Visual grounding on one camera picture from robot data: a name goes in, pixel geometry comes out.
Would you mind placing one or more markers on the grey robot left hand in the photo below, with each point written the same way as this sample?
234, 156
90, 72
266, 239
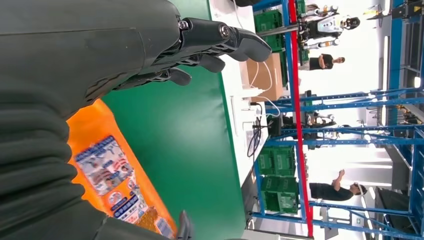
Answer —
82, 49

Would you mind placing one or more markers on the orange detergent bottle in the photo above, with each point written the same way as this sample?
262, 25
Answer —
96, 122

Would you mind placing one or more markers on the green table mat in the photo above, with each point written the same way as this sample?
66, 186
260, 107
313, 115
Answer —
185, 139

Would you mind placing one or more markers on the white rectangular table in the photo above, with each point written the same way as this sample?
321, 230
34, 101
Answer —
233, 86

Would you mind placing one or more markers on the white charger plug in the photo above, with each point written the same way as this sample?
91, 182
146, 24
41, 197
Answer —
251, 92

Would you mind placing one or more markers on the white power strip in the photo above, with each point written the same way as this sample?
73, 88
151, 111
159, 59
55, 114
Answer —
249, 116

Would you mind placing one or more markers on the green plastic crate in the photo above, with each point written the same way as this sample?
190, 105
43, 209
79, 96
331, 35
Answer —
268, 21
275, 42
280, 195
276, 160

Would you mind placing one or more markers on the brown cardboard box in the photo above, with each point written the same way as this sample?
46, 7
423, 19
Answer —
278, 66

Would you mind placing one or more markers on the person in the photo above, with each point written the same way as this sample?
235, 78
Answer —
326, 62
331, 192

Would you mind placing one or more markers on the white humanoid robot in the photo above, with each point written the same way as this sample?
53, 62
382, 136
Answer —
326, 26

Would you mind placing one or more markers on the blue steel shelf rack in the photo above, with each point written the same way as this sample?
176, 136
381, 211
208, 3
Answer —
364, 142

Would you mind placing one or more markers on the red barrier rail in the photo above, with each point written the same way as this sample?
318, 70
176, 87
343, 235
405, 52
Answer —
301, 132

